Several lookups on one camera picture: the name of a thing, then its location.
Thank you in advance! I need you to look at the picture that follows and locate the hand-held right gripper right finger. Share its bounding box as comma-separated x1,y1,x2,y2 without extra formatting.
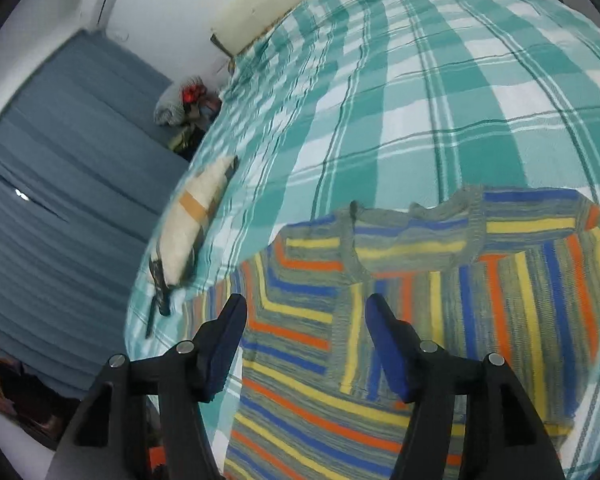
365,292,567,480

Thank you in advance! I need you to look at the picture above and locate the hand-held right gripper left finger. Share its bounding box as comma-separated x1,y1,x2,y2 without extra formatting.
45,292,248,480

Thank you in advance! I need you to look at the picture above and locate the striped knit sweater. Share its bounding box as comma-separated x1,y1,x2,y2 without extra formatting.
185,185,600,480

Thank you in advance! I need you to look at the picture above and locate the pile of clothes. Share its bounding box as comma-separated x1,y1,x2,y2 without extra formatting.
154,77,224,157

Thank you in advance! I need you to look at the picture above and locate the folded beige orange cloth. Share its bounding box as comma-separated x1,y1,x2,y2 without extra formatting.
152,154,239,287

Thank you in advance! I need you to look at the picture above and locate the blue curtain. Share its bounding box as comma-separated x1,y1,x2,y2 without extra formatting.
0,29,192,403

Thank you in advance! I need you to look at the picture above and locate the green plaid bed blanket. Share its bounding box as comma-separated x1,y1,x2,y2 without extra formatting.
124,0,600,480

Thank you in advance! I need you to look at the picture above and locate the cream padded headboard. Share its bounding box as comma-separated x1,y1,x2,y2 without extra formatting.
210,0,381,57

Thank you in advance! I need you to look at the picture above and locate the brown strap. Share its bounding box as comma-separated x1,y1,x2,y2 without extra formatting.
149,254,177,317

